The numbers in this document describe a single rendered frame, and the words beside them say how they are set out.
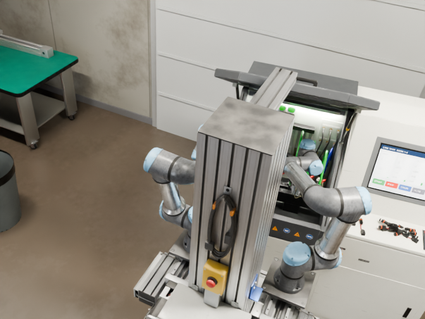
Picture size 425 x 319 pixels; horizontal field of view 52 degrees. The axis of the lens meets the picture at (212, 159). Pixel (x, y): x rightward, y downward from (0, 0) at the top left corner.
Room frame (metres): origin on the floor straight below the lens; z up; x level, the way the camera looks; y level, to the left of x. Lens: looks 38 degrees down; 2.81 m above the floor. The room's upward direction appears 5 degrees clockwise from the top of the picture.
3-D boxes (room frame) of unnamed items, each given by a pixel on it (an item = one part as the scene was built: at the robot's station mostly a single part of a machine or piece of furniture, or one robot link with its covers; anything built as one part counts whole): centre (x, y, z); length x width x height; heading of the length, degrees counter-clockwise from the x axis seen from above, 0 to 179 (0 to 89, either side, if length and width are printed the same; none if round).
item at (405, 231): (1.79, -1.10, 1.01); 0.23 x 0.11 x 0.06; 77
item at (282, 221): (1.88, -0.36, 0.87); 0.62 x 0.04 x 0.16; 77
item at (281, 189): (2.08, -0.54, 0.91); 0.34 x 0.10 x 0.15; 77
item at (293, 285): (1.34, -0.43, 1.09); 0.15 x 0.15 x 0.10
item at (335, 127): (2.31, -0.72, 1.20); 0.13 x 0.03 x 0.31; 77
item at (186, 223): (1.52, 0.04, 1.20); 0.13 x 0.12 x 0.14; 65
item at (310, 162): (1.68, -0.47, 1.51); 0.11 x 0.11 x 0.08; 13
